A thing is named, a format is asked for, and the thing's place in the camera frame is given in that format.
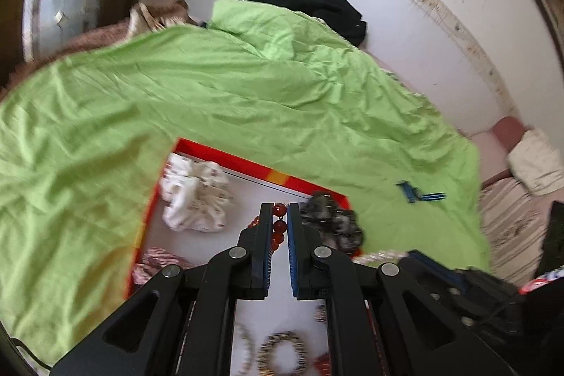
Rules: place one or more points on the striped sofa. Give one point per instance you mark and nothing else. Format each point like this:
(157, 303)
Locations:
(514, 221)

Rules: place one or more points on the white patterned pillow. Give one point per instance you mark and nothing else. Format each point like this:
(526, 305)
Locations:
(536, 163)

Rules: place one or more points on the brown patterned blanket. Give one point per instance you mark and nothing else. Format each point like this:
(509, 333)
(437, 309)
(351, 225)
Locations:
(143, 18)

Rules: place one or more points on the red plaid scrunchie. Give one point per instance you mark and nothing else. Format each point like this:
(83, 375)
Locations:
(152, 262)

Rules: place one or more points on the red polka dot scrunchie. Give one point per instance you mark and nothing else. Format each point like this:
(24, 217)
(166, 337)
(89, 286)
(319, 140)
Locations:
(322, 365)

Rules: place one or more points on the black garment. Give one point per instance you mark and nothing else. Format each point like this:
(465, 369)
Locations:
(339, 15)

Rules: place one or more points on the red tray box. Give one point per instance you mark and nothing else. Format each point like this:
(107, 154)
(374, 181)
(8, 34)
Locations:
(231, 164)

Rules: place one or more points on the dark floral scrunchie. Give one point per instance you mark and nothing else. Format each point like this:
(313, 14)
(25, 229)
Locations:
(337, 226)

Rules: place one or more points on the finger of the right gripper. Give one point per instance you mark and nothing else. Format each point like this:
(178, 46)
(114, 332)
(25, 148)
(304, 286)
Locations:
(439, 270)

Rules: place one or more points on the green bed sheet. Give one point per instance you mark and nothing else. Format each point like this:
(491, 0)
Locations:
(83, 141)

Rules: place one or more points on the blue striped strap watch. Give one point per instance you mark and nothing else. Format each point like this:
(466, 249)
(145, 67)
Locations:
(414, 194)

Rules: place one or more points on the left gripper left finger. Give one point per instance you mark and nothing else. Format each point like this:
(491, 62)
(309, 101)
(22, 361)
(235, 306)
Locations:
(181, 322)

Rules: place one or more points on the white cherry scrunchie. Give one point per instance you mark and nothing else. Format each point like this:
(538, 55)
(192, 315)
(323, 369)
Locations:
(195, 194)

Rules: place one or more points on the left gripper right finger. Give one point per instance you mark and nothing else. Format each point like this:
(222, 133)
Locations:
(380, 320)

